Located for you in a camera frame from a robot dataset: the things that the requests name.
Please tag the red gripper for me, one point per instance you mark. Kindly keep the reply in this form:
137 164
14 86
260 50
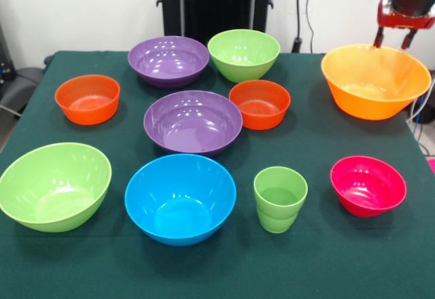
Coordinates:
404 23

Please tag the large orange bowl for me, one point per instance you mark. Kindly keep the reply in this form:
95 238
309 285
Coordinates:
370 105

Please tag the pink cup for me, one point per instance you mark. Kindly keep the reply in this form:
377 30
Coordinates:
432 166

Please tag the small green bowl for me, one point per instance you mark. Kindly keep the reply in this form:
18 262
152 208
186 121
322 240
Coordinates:
243 57

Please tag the pink bowl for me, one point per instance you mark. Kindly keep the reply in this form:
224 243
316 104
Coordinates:
367 190

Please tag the orange-red bowl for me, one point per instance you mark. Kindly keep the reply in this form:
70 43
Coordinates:
86 108
260 115

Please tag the green cup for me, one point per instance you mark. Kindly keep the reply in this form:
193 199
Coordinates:
278 210

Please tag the purple bowl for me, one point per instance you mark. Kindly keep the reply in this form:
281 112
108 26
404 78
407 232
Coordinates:
192 125
168 61

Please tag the dark green tablecloth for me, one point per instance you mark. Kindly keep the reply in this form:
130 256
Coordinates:
306 261

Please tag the blue bowl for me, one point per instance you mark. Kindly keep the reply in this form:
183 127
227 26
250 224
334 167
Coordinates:
180 204

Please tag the grey office chair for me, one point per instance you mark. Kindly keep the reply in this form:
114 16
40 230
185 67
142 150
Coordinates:
27 85

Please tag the large green bowl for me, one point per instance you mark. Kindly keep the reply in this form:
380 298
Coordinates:
51 190

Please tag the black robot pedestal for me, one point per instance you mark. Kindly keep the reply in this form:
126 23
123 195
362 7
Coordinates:
217 0

